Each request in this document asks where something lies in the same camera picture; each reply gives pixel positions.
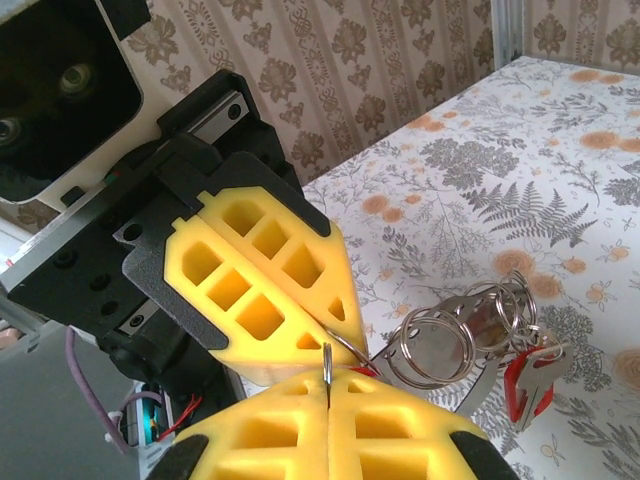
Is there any grey key holder with rings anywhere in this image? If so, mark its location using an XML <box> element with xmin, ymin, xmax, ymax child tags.
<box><xmin>322</xmin><ymin>269</ymin><xmax>574</xmax><ymax>419</ymax></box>

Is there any small circuit board with wires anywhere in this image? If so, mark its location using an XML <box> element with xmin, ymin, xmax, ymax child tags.
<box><xmin>117</xmin><ymin>389</ymin><xmax>206</xmax><ymax>446</ymax></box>

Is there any key with red tag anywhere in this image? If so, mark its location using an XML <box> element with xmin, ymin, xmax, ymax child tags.
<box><xmin>502</xmin><ymin>344</ymin><xmax>576</xmax><ymax>434</ymax></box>

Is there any aluminium frame post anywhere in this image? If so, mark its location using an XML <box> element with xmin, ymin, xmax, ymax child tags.
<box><xmin>491</xmin><ymin>0</ymin><xmax>525</xmax><ymax>69</ymax></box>

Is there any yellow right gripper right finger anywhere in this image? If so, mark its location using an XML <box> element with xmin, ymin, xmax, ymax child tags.
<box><xmin>327</xmin><ymin>375</ymin><xmax>521</xmax><ymax>480</ymax></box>

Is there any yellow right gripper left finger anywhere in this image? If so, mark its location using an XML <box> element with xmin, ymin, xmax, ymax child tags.
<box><xmin>144</xmin><ymin>373</ymin><xmax>332</xmax><ymax>480</ymax></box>

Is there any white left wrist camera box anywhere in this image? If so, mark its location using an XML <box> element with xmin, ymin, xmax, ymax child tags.
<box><xmin>0</xmin><ymin>0</ymin><xmax>157</xmax><ymax>220</ymax></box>

